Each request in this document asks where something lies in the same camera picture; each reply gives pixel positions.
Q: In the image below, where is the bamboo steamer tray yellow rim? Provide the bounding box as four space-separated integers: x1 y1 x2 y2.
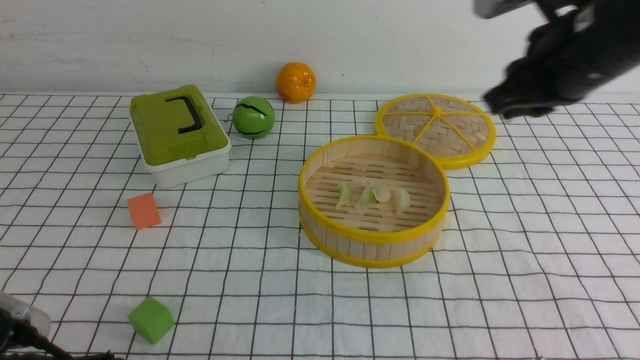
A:
297 136 451 268

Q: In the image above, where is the white grid tablecloth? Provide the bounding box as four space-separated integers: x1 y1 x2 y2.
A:
0 93 640 360

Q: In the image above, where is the green watermelon toy ball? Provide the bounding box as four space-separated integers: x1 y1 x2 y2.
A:
231 96 275 139

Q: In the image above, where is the orange foam cube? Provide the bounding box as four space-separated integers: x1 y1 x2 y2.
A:
126 193 162 231

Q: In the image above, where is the green dumpling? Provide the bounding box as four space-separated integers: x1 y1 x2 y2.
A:
335 182 352 210
354 186 378 214

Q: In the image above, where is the orange toy fruit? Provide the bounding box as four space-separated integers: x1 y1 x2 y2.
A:
275 62 317 104

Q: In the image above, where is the pink dumpling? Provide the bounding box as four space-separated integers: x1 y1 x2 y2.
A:
391 187 410 217
370 182 391 204

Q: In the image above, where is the bamboo steamer lid yellow rim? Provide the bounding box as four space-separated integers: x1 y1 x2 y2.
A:
374 93 498 170

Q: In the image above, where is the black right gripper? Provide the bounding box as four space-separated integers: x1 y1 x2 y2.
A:
483 0 640 119

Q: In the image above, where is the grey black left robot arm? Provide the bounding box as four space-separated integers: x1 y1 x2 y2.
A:
0 291 119 360

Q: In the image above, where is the green foam cube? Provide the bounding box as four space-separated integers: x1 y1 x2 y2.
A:
127 296 175 344

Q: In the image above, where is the green and white lunch box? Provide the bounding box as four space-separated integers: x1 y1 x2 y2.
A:
129 84 232 189

